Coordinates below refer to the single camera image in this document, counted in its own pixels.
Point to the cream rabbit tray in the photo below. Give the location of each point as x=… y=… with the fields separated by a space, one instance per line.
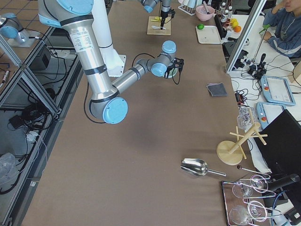
x=208 y=35

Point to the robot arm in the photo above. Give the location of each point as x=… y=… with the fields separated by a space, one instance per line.
x=87 y=24
x=149 y=5

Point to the pink bowl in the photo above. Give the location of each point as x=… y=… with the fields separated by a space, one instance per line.
x=202 y=14

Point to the white plastic spoon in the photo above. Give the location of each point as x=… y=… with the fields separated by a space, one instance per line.
x=158 y=27

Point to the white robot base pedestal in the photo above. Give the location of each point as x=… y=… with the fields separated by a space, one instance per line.
x=115 y=63

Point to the clear glass jar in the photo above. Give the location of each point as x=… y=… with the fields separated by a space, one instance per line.
x=246 y=118

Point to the blue teach pendant near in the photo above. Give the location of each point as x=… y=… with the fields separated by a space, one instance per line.
x=268 y=112

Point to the black monitor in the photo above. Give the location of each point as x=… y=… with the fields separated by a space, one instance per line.
x=282 y=152

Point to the wine glass rack tray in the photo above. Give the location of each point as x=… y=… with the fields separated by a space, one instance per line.
x=243 y=201

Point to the green lime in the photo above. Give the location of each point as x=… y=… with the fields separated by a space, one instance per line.
x=200 y=26

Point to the blue teach pendant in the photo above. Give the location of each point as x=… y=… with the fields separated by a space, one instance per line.
x=268 y=112
x=277 y=90

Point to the metal scoop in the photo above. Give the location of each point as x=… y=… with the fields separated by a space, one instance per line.
x=198 y=167

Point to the bamboo cutting board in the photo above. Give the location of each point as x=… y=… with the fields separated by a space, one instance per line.
x=167 y=25

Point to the orange fruit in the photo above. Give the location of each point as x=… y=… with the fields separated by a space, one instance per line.
x=237 y=29

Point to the grey folded cloth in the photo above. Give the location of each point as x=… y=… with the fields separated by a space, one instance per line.
x=216 y=89

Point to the wooden cup tree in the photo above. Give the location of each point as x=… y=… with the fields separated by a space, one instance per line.
x=232 y=153

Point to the light green bowl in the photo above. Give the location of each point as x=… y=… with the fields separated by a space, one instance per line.
x=172 y=73

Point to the blue teach pendant far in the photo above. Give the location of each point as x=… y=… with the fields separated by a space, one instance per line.
x=277 y=90

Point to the seated person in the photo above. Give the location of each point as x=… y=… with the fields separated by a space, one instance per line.
x=286 y=18

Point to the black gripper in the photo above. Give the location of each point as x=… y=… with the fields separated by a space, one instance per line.
x=170 y=69
x=163 y=14

